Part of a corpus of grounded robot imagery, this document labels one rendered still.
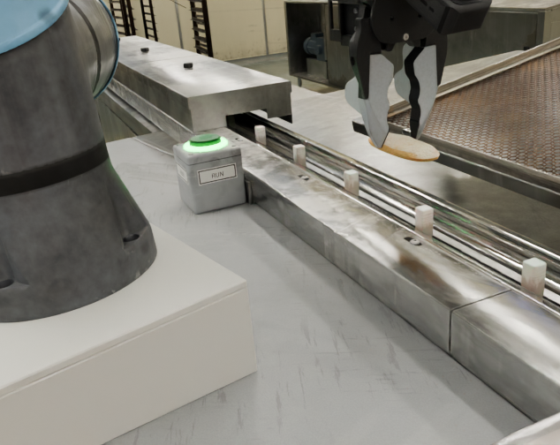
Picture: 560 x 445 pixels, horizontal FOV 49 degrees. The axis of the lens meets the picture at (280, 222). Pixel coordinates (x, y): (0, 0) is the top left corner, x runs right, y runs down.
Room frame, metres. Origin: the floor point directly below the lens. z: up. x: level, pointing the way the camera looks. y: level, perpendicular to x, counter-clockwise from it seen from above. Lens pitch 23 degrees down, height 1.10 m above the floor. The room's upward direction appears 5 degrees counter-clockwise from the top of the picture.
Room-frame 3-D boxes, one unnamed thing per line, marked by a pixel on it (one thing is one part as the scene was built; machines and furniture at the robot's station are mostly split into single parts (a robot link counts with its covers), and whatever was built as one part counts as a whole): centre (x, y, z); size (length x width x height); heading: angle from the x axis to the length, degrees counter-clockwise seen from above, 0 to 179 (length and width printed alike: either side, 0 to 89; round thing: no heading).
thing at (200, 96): (1.58, 0.28, 0.89); 1.25 x 0.18 x 0.09; 22
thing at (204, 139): (0.76, 0.08, 0.90); 0.04 x 0.04 x 0.02
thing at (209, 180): (0.76, 0.08, 0.84); 0.08 x 0.08 x 0.11; 22
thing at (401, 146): (0.58, -0.13, 0.93); 0.10 x 0.04 x 0.01; 22
